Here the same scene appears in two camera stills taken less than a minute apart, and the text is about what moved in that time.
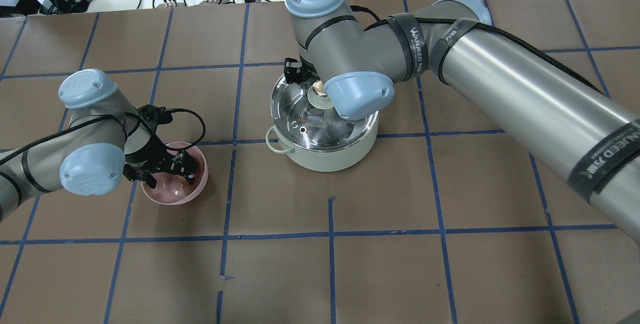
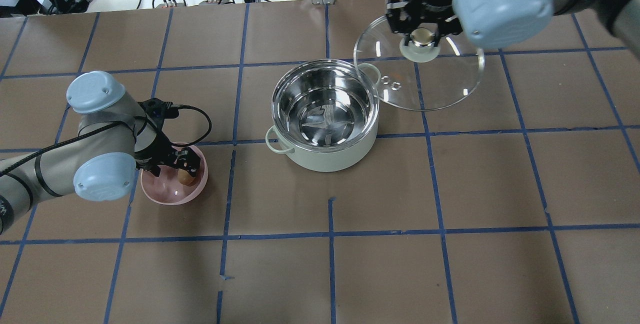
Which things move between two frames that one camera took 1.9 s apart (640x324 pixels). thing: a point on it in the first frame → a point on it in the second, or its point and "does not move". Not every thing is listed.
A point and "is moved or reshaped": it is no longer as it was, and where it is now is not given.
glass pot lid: (308, 120) is moved or reshaped
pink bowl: (173, 189) does not move
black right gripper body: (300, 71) → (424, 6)
